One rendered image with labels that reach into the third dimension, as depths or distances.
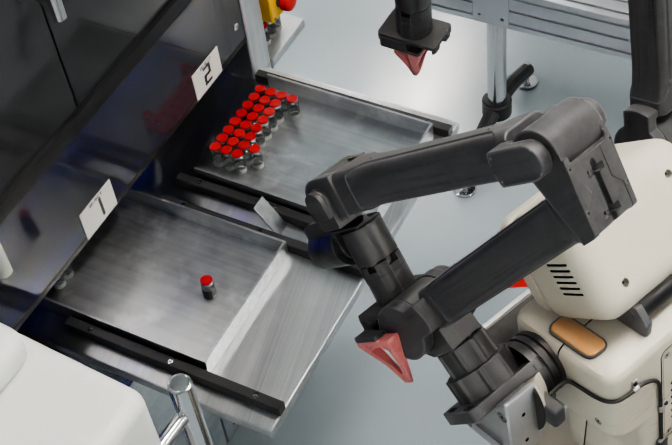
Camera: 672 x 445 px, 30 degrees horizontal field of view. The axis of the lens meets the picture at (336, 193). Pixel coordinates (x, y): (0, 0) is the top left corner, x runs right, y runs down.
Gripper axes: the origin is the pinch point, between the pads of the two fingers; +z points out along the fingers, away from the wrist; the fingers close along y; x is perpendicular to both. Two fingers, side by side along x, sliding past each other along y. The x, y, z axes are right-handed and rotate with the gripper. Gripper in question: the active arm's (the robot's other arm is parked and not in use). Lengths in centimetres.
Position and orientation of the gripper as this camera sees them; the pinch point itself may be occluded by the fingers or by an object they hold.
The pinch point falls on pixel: (416, 69)
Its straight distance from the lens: 207.1
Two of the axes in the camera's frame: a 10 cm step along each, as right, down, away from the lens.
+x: -4.8, 7.0, -5.4
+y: -8.8, -3.1, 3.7
